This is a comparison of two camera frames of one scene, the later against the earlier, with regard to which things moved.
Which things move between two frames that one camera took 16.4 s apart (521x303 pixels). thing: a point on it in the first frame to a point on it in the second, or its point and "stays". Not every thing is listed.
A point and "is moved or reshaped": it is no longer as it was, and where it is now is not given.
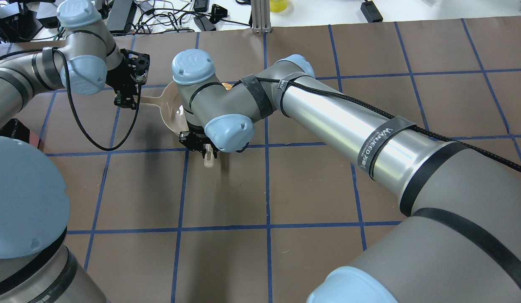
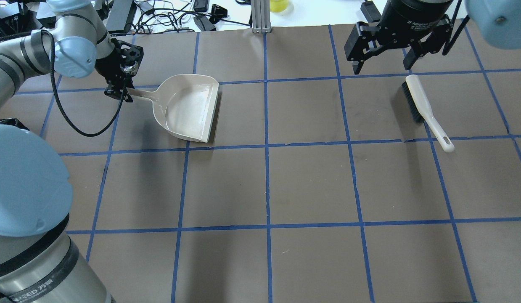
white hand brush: x=209 y=159 to x=421 y=104
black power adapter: x=371 y=11 stays
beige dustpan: x=170 y=104 is moved or reshaped
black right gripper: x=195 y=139 to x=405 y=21
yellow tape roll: x=278 y=6 stays
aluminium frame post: x=261 y=16 stays
